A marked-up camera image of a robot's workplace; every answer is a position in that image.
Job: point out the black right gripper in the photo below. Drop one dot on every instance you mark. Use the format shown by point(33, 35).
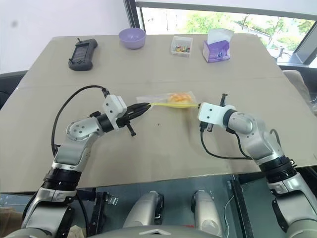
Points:
point(204, 125)

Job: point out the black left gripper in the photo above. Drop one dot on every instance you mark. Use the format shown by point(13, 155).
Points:
point(130, 124)

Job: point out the clear yellow-zip plastic bag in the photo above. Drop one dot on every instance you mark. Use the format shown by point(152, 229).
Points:
point(158, 98)

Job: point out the orange waffle bread snack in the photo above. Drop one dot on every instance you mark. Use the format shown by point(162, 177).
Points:
point(179, 97)

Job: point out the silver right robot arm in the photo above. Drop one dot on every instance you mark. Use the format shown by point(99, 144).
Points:
point(250, 129)

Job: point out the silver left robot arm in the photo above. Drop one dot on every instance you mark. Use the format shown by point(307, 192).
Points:
point(79, 129)

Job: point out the purple tissue pack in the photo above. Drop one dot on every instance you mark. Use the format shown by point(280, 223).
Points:
point(217, 51)

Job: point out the clear box of coloured pins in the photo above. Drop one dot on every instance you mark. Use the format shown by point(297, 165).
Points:
point(181, 46)

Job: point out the purple plastic bowl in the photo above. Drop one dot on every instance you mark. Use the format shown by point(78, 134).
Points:
point(131, 39)

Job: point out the black handheld controller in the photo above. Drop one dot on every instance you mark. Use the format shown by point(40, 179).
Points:
point(82, 54)

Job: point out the small white device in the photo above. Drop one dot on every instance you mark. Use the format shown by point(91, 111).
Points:
point(279, 53)

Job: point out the beige cushion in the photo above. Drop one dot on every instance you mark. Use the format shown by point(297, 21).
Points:
point(297, 83)

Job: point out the silver left robot leg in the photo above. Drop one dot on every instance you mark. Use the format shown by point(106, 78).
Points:
point(146, 210)

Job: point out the silver robot leg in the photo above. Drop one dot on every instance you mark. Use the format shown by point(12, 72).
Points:
point(205, 210)
point(146, 210)

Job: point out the silver right robot leg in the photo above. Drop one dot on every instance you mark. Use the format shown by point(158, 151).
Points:
point(205, 210)

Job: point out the black table leg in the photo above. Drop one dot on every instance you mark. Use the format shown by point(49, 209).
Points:
point(239, 203)

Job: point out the grey robot torso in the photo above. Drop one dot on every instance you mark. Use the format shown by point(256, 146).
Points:
point(153, 233)

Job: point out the black chair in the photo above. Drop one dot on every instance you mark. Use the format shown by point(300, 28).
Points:
point(10, 83)

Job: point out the beige cloth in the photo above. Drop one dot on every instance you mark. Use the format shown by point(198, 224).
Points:
point(76, 231)

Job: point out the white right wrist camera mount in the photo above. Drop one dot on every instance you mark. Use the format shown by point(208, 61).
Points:
point(210, 112)

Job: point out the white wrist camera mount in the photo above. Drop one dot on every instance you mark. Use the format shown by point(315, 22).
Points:
point(210, 112)
point(111, 106)

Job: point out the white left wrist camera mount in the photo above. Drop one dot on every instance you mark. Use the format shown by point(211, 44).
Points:
point(111, 106)

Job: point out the small metal bracket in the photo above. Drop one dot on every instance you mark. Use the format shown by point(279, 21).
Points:
point(112, 198)

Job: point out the black metal stand frame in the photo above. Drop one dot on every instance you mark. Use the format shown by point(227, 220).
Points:
point(99, 213)

